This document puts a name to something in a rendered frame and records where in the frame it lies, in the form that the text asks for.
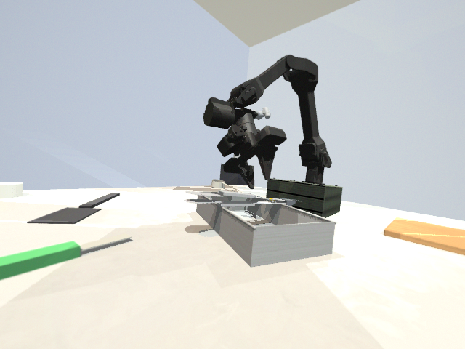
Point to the light wooden board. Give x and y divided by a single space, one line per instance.
437 236

